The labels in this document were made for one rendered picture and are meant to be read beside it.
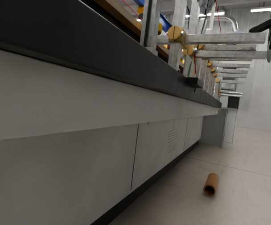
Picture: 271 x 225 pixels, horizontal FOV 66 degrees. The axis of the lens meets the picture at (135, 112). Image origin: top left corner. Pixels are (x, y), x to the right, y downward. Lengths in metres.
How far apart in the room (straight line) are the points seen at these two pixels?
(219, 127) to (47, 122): 3.50
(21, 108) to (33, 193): 0.37
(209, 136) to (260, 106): 6.35
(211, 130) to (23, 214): 3.36
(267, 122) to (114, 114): 9.59
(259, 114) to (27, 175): 9.63
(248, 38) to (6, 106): 0.75
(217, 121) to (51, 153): 3.29
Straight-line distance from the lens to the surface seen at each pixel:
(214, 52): 1.10
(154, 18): 0.59
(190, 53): 1.04
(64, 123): 0.34
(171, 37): 0.81
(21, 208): 0.62
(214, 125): 3.72
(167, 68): 0.63
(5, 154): 0.54
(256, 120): 9.92
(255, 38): 0.85
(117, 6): 0.78
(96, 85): 0.39
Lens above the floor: 0.58
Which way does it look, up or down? 3 degrees down
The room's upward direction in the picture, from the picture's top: 7 degrees clockwise
